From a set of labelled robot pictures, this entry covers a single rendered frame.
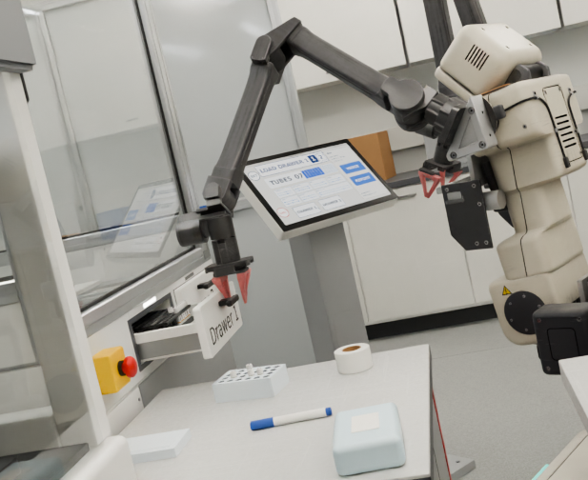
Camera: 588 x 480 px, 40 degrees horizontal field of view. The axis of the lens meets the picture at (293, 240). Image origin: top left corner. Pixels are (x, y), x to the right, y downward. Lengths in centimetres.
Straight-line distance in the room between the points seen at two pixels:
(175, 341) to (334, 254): 115
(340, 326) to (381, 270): 197
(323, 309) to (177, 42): 139
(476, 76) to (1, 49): 118
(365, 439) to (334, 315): 167
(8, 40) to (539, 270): 129
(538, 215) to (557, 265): 12
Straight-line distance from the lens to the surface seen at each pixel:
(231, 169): 185
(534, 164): 188
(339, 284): 280
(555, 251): 193
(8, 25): 100
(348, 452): 112
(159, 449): 138
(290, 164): 276
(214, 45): 352
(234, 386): 157
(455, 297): 477
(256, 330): 358
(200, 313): 169
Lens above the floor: 120
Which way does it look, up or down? 6 degrees down
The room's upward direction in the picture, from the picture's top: 13 degrees counter-clockwise
